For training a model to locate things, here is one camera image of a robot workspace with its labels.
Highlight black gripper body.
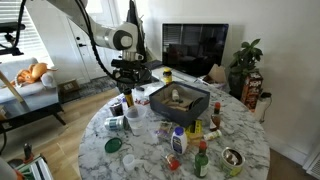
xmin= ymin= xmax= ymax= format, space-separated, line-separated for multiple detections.
xmin=110 ymin=59 xmax=153 ymax=83

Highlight clear plastic jar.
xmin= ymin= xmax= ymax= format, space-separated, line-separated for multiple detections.
xmin=124 ymin=104 xmax=148 ymax=136

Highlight clear cup of coffee beans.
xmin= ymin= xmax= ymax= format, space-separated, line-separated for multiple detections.
xmin=109 ymin=101 xmax=124 ymax=118

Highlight small clear measuring cup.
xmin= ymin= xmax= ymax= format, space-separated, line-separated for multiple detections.
xmin=122 ymin=153 xmax=148 ymax=173

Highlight small jar red cap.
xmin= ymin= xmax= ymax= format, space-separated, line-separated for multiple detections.
xmin=165 ymin=153 xmax=181 ymax=171

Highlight red candy wrappers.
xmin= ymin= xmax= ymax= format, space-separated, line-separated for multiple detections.
xmin=136 ymin=98 xmax=151 ymax=106

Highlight dark hanging jacket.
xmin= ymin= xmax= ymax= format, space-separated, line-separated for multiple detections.
xmin=126 ymin=0 xmax=148 ymax=63

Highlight vitamin bottle yellow lid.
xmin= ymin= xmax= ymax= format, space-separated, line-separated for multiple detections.
xmin=162 ymin=66 xmax=173 ymax=85

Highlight floor rug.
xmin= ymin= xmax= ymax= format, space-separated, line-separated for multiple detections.
xmin=59 ymin=75 xmax=118 ymax=103

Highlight wooden blocks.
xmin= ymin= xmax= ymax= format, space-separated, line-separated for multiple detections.
xmin=163 ymin=98 xmax=189 ymax=113

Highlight white TV stand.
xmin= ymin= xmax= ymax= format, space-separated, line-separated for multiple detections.
xmin=146 ymin=64 xmax=231 ymax=91

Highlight purple white sauce packet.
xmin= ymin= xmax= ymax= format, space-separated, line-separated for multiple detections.
xmin=154 ymin=119 xmax=174 ymax=139

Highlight white door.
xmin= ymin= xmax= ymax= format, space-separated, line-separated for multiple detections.
xmin=63 ymin=16 xmax=124 ymax=84

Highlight small cardboard floor box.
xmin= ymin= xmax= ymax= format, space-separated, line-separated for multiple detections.
xmin=58 ymin=79 xmax=81 ymax=95

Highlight navy cardboard box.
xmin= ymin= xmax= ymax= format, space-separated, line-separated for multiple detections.
xmin=148 ymin=81 xmax=211 ymax=128

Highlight green plastic lid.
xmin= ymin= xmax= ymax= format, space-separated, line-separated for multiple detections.
xmin=104 ymin=137 xmax=123 ymax=154

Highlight black glasses case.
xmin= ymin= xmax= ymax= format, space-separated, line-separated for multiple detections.
xmin=188 ymin=96 xmax=205 ymax=111

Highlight black flat television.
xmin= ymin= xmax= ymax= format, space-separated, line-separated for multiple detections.
xmin=161 ymin=22 xmax=230 ymax=78

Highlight white bottle blue cap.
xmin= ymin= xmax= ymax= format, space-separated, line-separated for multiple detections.
xmin=170 ymin=126 xmax=188 ymax=155

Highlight brown paper bag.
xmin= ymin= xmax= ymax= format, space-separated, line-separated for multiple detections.
xmin=203 ymin=63 xmax=228 ymax=84

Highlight brown hot sauce bottle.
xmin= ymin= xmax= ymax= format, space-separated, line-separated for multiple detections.
xmin=209 ymin=101 xmax=222 ymax=132

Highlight orange stuffed toy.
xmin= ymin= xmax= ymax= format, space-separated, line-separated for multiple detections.
xmin=10 ymin=62 xmax=58 ymax=88

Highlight small white lying bottle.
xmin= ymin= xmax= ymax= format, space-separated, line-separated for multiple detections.
xmin=203 ymin=129 xmax=223 ymax=142

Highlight grey sofa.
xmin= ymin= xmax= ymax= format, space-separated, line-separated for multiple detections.
xmin=0 ymin=57 xmax=67 ymax=134

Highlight white window blind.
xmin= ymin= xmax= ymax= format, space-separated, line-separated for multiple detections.
xmin=0 ymin=0 xmax=51 ymax=64

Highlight green glass bottle red cap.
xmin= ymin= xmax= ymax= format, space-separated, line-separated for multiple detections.
xmin=194 ymin=140 xmax=210 ymax=179

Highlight wooden pole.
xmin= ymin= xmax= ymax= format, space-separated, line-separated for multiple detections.
xmin=0 ymin=71 xmax=26 ymax=103

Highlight green potted plant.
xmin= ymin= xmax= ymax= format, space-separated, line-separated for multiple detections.
xmin=228 ymin=38 xmax=264 ymax=100

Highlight orange cardboard carton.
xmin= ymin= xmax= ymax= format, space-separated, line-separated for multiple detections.
xmin=240 ymin=70 xmax=264 ymax=112

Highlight open tin can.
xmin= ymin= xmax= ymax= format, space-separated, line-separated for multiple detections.
xmin=220 ymin=146 xmax=246 ymax=177

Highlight white appliance black top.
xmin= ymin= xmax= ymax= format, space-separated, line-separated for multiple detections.
xmin=254 ymin=92 xmax=273 ymax=123

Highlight white vent grille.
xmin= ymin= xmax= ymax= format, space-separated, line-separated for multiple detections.
xmin=306 ymin=153 xmax=320 ymax=179

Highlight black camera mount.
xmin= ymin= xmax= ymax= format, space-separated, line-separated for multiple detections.
xmin=0 ymin=21 xmax=27 ymax=56

